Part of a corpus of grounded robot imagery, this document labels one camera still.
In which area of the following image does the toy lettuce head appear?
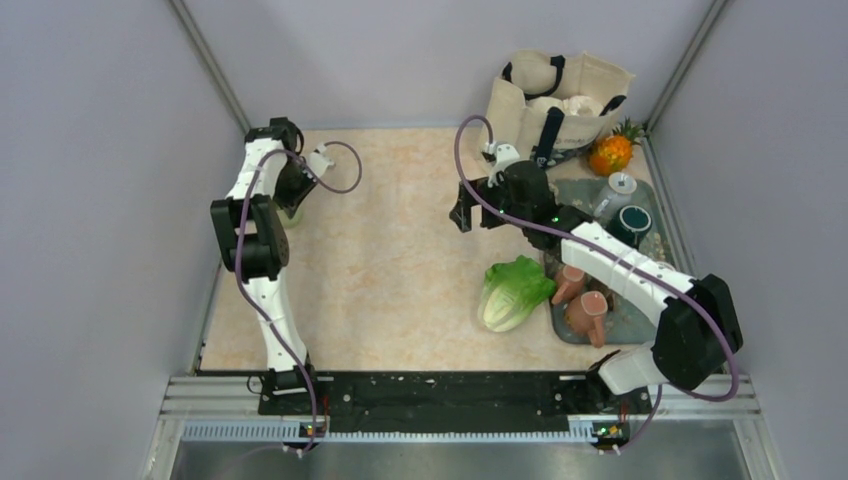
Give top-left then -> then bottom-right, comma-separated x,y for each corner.
477,255 -> 557,333

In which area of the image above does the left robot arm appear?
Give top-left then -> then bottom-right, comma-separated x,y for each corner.
210,117 -> 321,414

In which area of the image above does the pink mug large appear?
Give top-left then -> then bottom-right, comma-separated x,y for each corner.
564,291 -> 608,348

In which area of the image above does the pink mug small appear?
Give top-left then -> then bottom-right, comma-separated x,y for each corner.
551,265 -> 586,305

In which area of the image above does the light green mug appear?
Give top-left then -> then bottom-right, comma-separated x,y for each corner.
278,207 -> 304,230

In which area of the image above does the brown mug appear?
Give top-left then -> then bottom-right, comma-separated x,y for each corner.
587,278 -> 617,312

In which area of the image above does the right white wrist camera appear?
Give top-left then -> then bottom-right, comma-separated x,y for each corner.
482,142 -> 521,188

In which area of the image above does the dark teal mug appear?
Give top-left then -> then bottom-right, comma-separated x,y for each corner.
606,204 -> 653,249

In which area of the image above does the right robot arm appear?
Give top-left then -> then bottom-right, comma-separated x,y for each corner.
449,161 -> 742,412

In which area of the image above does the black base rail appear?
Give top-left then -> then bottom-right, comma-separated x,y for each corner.
258,371 -> 651,434

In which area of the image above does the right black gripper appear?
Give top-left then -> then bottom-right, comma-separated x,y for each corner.
450,176 -> 531,233

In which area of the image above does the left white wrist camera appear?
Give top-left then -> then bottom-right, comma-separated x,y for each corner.
305,143 -> 335,178

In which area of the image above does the white grey mug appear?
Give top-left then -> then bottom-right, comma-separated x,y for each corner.
592,172 -> 638,221

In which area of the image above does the floral grey tray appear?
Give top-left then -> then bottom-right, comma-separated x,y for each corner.
548,178 -> 675,345

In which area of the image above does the toy pineapple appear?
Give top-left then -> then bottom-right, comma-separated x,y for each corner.
588,118 -> 645,177

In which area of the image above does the beige canvas tote bag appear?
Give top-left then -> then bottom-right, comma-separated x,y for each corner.
478,50 -> 635,171

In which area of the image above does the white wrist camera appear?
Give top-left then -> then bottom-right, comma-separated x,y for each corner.
305,143 -> 335,178
482,142 -> 521,188

